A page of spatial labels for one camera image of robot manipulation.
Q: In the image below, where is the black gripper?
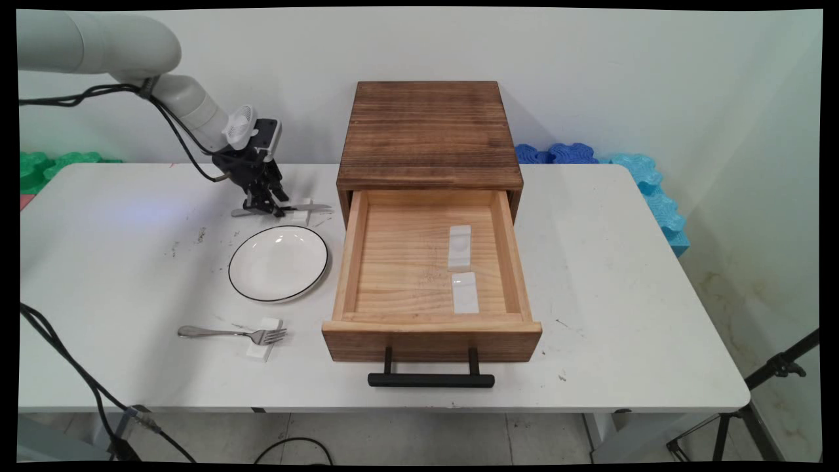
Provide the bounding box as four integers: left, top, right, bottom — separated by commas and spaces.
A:
213, 147, 290, 218

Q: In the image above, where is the cyan foam puzzle mat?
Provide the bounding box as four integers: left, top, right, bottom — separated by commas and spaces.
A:
598, 153, 690, 258

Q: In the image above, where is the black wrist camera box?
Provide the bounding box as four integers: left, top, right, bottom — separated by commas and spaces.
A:
254, 118, 283, 163

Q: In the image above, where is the black floor cable loop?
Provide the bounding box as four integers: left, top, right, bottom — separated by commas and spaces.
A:
254, 437, 334, 465

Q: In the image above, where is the black drawer handle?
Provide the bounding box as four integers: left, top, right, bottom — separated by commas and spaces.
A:
368, 346, 496, 389

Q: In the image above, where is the white round wrist mount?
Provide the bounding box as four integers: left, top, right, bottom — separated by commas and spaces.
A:
222, 105, 260, 150

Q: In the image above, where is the silver fork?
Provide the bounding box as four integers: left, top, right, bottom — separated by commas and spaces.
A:
178, 325, 288, 346

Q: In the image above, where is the black tripod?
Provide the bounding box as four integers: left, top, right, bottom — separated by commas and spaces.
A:
667, 328, 820, 463

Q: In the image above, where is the white plate with black rim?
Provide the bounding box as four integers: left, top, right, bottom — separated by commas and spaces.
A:
228, 225, 330, 304

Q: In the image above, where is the green foam puzzle mat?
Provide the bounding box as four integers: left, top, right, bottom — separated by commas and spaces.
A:
20, 151, 124, 196

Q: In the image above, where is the thick black trailing cable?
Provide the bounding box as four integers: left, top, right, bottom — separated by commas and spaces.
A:
20, 303, 197, 463

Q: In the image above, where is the blue foam puzzle mat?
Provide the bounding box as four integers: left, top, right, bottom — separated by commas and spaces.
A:
516, 143, 598, 165

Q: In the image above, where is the grey metal table leg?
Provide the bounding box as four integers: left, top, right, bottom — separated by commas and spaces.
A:
108, 406, 161, 460

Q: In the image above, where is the dark brown wooden cabinet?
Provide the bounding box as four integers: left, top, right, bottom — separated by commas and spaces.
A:
336, 81, 524, 229

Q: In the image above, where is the white table leg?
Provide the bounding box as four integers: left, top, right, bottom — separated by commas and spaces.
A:
583, 410, 633, 464

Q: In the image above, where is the light wooden drawer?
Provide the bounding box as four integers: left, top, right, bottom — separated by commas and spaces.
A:
322, 189, 543, 364

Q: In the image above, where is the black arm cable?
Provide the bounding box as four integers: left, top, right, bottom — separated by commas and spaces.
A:
20, 77, 231, 184

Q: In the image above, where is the silver table knife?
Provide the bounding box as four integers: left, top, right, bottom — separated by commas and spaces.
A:
231, 204, 334, 218

